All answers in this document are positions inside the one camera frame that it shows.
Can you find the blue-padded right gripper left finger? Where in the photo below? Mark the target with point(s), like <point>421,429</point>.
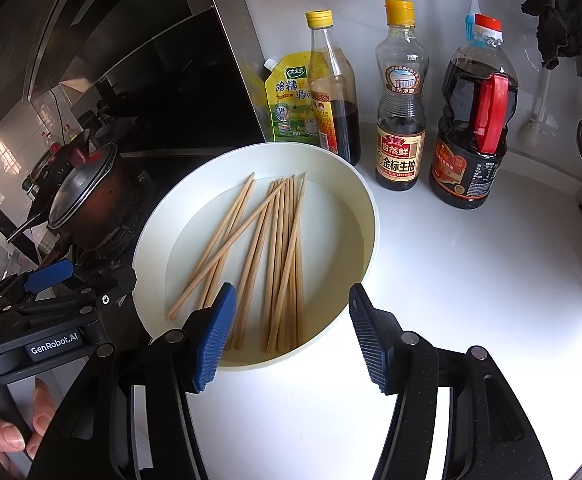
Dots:
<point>126,415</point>

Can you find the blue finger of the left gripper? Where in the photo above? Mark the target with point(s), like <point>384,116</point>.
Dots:
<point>48,276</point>

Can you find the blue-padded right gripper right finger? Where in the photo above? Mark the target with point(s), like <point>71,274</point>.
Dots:
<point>489,434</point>

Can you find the wooden chopstick eight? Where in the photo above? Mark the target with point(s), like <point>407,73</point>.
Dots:
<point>280,247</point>

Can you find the wooden chopstick one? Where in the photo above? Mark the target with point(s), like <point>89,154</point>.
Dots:
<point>232,219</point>

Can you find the wooden chopstick seven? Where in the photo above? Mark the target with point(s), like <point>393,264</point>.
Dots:
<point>280,306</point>

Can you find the wooden chopstick six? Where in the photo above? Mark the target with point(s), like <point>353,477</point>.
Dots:
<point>270,287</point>

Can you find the wooden chopstick four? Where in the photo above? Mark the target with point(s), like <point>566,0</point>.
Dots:
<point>249,270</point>

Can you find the wooden chopstick five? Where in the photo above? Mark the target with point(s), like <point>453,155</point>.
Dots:
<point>247,281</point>

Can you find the wooden chopstick nine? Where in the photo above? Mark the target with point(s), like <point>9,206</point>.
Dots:
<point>286,340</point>

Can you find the wooden chopstick three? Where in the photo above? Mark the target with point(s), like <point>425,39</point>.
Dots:
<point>198,276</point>

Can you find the wooden chopstick ten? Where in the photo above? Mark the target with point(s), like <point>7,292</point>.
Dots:
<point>298,310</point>

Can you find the person's left hand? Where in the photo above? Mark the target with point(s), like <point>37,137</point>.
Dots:
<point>11,439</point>

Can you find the dark pot with lid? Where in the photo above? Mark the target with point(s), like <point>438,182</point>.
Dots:
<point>85,195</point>

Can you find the stainless range hood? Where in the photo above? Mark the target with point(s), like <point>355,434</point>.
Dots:
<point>44,43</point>

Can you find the white round bowl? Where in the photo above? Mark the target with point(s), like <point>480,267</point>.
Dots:
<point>339,230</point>

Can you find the yellow green seasoning pouch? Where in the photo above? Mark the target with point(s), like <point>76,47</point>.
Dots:
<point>289,100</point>

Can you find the hanging white brush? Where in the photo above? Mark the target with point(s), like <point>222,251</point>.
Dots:
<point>529,132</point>

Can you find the yellow cap vinegar bottle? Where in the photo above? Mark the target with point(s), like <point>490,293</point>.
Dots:
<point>332,85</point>

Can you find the clear soy sauce bottle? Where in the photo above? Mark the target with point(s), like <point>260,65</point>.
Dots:
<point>403,64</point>

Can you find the large red-handled soy bottle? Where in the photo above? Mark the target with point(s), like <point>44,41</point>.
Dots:
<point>480,91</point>

